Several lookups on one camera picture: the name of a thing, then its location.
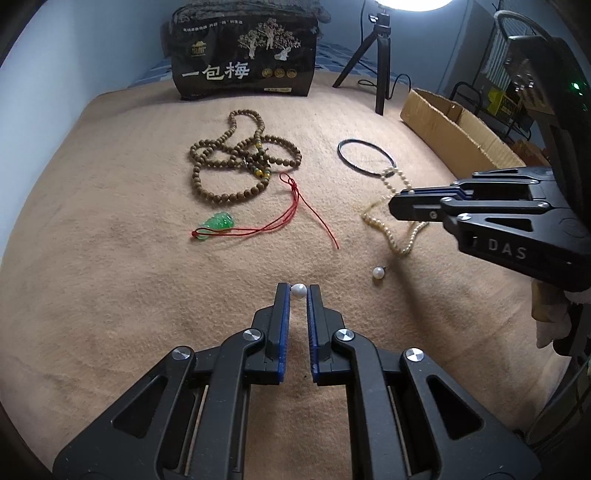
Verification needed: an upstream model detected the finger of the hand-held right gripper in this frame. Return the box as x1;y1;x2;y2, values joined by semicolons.
389;167;565;217
389;196;591;291

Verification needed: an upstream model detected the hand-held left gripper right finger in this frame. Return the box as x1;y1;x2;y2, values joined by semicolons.
307;284;542;480

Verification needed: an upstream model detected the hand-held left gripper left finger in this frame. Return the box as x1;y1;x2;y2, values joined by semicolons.
53;282;291;480

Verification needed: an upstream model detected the cream pearl necklace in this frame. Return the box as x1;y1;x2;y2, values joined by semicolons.
361;167;430;257

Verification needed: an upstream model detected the person's right hand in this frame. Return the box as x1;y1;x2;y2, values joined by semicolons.
530;277;576;350

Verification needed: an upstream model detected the cardboard box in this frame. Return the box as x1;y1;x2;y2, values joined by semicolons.
399;88;553;180

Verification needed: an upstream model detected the yellow box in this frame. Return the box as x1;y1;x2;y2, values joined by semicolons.
488;88;520;117

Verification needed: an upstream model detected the tan blanket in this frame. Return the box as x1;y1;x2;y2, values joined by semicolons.
0;69;573;476

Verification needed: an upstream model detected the round white lamp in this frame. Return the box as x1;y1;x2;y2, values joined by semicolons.
372;0;455;13

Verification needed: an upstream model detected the black printed bag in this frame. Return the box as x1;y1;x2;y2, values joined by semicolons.
167;0;334;102

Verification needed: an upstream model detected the black wire rack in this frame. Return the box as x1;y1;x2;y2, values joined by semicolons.
449;80;546;145

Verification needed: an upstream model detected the green pendant on red cord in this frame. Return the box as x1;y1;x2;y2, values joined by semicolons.
191;172;341;250

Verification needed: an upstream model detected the black ring bangle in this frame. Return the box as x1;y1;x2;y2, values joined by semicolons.
337;139;398;176

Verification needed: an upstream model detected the black cable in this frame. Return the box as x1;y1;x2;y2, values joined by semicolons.
357;74;413;100

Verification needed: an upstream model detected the black tripod with camera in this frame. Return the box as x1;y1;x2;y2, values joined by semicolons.
331;12;403;116

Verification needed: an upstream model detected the brown wooden bead necklace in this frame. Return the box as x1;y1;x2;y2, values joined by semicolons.
188;109;303;206

